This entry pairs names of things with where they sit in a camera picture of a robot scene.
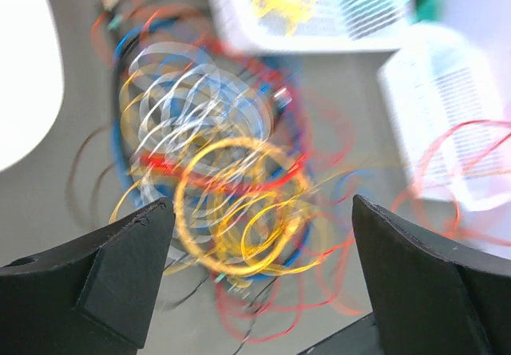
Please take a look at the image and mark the yellow thin tangled cable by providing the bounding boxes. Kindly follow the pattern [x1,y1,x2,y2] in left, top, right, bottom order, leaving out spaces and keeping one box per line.
[109,63,360,276]

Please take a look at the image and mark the white oval perforated basket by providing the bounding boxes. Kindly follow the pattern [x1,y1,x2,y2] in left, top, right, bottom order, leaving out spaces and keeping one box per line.
[1,0,65,170]

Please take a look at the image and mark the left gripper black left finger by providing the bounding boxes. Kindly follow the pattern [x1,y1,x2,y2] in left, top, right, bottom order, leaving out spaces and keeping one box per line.
[1,198,175,354]

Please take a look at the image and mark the black cable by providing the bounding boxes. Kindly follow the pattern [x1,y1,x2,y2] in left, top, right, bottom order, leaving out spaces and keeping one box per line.
[65,0,288,355]

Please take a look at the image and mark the white rectangular basket, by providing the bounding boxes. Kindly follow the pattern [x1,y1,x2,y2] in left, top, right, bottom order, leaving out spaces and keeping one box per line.
[378,22,510,211]
[208,0,414,54]

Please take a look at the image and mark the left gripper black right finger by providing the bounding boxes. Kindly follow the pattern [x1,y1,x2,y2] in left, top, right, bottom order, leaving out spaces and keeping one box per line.
[351,195,510,354]

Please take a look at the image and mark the white rectangular basket, right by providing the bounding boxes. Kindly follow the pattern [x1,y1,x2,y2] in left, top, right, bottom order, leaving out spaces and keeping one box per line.
[378,22,510,211]

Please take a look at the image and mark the white thin cable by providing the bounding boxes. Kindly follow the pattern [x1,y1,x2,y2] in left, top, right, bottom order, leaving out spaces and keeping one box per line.
[127,41,272,260]

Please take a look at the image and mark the thick amber yellow cable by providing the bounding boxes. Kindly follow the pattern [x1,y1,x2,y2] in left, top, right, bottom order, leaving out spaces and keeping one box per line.
[173,136,316,277]

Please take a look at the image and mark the orange thin cable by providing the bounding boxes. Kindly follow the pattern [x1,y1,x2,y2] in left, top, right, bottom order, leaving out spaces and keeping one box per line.
[215,119,511,344]

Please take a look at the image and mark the dark blue cable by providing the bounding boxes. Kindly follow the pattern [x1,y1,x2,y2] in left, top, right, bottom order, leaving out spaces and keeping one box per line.
[109,15,312,284]

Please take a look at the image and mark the white rectangular basket, middle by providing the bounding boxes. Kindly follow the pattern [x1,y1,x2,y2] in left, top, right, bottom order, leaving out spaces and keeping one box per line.
[208,0,414,54]

